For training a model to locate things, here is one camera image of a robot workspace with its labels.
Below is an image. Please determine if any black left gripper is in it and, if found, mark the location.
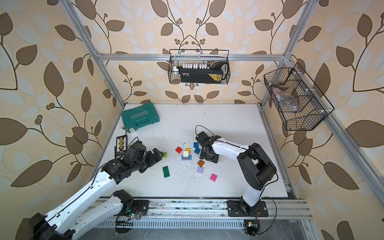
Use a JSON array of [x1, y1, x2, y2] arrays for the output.
[[132, 148, 166, 174]]

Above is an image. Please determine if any dark green long lego brick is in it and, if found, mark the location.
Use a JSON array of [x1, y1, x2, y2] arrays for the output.
[[163, 166, 170, 178]]

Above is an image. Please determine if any light blue lego brick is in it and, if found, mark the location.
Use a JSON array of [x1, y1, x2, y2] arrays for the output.
[[181, 155, 192, 161]]

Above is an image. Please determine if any red lego brick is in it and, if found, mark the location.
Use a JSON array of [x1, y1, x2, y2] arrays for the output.
[[176, 147, 183, 154]]

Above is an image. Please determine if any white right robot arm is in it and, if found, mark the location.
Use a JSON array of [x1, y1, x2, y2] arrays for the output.
[[196, 132, 278, 217]]

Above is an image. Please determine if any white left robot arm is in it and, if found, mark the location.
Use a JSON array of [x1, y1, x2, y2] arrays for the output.
[[27, 141, 164, 240]]

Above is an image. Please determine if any blue lego brick middle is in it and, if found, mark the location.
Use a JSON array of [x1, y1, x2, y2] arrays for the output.
[[194, 148, 201, 155]]

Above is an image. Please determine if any orange lego brick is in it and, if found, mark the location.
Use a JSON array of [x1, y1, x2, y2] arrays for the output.
[[198, 160, 205, 168]]

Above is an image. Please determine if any lilac lego brick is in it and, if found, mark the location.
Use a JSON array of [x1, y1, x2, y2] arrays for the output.
[[197, 167, 204, 175]]

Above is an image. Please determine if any pink lego brick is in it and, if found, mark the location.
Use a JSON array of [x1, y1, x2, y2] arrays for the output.
[[210, 174, 218, 182]]

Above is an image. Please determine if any black parallel charging board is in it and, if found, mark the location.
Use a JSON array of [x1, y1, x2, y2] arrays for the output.
[[115, 135, 127, 158]]

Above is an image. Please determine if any green plastic tool case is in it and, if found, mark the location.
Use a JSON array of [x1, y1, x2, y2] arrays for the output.
[[121, 103, 160, 133]]

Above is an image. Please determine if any black battery charger in basket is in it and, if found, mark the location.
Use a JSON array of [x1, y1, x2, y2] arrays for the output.
[[168, 61, 231, 84]]

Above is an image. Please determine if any plastic bag in basket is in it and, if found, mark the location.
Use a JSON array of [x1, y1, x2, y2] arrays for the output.
[[272, 87, 299, 108]]

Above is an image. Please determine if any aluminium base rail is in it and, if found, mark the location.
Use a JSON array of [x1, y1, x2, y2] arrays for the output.
[[96, 198, 313, 230]]

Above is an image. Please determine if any black wire basket back wall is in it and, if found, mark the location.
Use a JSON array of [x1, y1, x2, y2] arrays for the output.
[[168, 49, 231, 85]]

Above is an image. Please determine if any black wire basket wall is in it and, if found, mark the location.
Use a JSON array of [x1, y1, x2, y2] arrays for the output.
[[168, 49, 231, 85], [264, 63, 335, 131]]

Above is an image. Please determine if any black wire basket right wall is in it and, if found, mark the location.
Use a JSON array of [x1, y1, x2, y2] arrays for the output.
[[264, 63, 335, 131]]

